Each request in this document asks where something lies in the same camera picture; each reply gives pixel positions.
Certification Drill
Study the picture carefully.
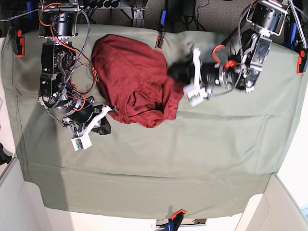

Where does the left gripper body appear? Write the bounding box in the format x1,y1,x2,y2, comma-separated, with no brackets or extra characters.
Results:
186,45,226,93

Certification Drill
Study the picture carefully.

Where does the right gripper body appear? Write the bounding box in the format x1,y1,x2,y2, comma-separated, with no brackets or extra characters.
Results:
62,104,117,138

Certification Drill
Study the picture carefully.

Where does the red long-sleeve T-shirt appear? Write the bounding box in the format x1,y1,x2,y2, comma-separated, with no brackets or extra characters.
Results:
91,34,183,128

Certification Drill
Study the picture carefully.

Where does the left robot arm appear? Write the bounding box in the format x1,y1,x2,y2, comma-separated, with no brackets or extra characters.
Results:
167,0,289,98

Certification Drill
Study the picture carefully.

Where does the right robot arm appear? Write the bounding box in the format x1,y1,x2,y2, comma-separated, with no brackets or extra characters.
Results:
38,0,115,138

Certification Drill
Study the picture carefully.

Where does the blue black centre clamp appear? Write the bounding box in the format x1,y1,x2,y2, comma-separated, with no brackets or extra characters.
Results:
155,10,167,49

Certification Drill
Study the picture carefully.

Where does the black power adapter left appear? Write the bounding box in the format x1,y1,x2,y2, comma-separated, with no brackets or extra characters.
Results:
165,0,180,22

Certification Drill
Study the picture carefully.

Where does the black power adapter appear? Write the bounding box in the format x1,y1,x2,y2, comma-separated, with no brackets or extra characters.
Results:
165,0,180,22
181,0,196,17

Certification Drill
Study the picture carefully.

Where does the black power adapter right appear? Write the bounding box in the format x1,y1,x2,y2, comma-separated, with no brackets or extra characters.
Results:
181,0,196,17

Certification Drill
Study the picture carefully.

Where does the green table cloth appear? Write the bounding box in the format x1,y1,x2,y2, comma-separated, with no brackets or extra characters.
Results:
1,31,308,219

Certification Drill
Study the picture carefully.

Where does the orange black clamp right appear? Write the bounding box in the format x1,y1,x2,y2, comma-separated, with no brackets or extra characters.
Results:
296,49,308,75

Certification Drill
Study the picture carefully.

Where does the orange black clamp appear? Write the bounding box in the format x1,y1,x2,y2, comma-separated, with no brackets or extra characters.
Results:
296,49,308,75
11,28,25,57

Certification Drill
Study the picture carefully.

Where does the blue clamp top right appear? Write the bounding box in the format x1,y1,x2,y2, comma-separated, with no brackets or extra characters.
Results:
283,22,297,49

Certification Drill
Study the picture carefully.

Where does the orange black clamp left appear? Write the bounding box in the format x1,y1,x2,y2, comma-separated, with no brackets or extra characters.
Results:
11,28,25,57

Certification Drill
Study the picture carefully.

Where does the blue clamp bottom edge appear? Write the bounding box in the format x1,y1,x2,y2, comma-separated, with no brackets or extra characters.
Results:
161,209,186,231

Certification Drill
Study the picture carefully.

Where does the blue clamp top left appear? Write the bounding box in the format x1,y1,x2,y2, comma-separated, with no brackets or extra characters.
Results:
26,0,34,22

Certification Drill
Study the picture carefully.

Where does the white bin right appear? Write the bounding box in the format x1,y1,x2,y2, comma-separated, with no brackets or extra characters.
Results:
235,174,308,231

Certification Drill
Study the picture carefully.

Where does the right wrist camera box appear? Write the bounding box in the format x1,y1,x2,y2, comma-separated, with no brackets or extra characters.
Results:
71,135,92,151

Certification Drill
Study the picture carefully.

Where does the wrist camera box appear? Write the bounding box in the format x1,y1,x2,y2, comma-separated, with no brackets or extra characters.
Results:
183,84,207,107
71,135,92,151

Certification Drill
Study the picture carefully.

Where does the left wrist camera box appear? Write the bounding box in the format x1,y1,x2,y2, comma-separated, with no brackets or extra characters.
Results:
183,84,207,107

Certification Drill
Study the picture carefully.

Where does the grey metal bracket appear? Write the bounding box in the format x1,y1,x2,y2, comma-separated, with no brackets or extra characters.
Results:
132,8,145,28

